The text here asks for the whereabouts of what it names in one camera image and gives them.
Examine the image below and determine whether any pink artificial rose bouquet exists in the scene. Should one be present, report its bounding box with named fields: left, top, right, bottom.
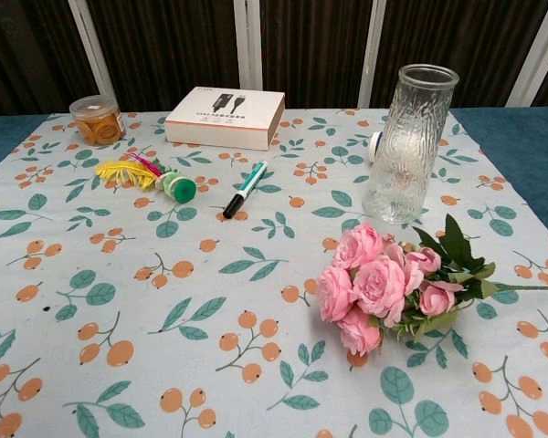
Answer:
left=316, top=213, right=548, bottom=360

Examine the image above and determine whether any textured clear glass vase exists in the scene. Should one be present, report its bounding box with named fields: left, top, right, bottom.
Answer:
left=362, top=63, right=460, bottom=225

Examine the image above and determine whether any green whiteboard marker pen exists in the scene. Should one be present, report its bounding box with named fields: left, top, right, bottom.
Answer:
left=222, top=161, right=269, bottom=219

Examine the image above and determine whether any colourful feather shuttlecock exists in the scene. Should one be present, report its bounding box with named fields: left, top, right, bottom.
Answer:
left=94, top=152, right=197, bottom=205

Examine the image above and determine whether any floral print tablecloth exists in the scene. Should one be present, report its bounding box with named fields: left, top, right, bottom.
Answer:
left=0, top=108, right=548, bottom=438

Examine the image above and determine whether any small white round bottle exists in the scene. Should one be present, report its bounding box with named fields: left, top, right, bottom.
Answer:
left=367, top=130, right=385, bottom=166

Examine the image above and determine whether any clear jar of rubber bands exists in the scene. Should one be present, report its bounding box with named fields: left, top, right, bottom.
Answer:
left=68, top=95, right=127, bottom=147

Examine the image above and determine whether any white cable product box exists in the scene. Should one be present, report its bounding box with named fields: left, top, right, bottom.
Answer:
left=163, top=86, right=287, bottom=151

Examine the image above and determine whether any white frame post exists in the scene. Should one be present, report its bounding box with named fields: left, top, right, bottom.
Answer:
left=234, top=0, right=262, bottom=92
left=505, top=0, right=548, bottom=109
left=67, top=0, right=118, bottom=110
left=357, top=0, right=387, bottom=110

